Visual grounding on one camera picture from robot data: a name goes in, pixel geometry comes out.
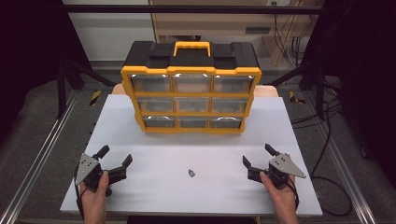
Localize yellow black drawer organizer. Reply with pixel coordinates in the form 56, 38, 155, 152
120, 40, 262, 135

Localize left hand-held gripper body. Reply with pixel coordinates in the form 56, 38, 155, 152
74, 153, 129, 198

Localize aluminium rail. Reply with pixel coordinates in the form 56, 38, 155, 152
0, 90, 79, 224
302, 91, 378, 224

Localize yellow black hazard tape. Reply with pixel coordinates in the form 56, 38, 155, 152
289, 91, 307, 105
89, 90, 103, 106

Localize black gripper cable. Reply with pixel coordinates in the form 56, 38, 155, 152
288, 177, 301, 211
74, 174, 86, 220

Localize grid of clear drawers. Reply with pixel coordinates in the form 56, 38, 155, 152
130, 74, 254, 129

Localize hanging black cable bundle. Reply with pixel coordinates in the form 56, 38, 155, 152
273, 13, 310, 67

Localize person's right hand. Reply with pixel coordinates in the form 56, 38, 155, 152
260, 172, 298, 216

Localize black horizontal bar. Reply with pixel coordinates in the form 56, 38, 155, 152
62, 4, 326, 15

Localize person's left hand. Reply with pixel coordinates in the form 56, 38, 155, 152
78, 171, 110, 215

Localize clear plastic drawer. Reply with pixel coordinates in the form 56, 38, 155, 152
137, 97, 174, 113

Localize black floor cables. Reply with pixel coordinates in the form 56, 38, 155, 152
290, 76, 354, 217

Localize black metal stand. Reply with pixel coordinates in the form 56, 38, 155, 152
55, 58, 117, 119
266, 58, 329, 121

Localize black curtain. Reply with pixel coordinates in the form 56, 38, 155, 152
306, 0, 396, 189
0, 0, 92, 143

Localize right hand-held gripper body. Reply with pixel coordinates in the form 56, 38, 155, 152
247, 152, 307, 190

